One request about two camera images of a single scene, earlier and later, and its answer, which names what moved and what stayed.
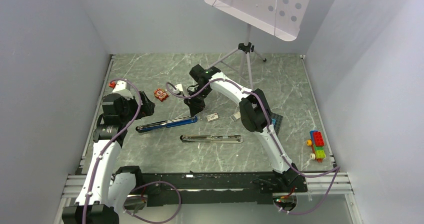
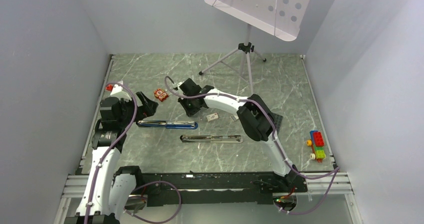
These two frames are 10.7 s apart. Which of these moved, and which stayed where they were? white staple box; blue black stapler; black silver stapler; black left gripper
Moved: blue black stapler
Stayed: black left gripper; white staple box; black silver stapler
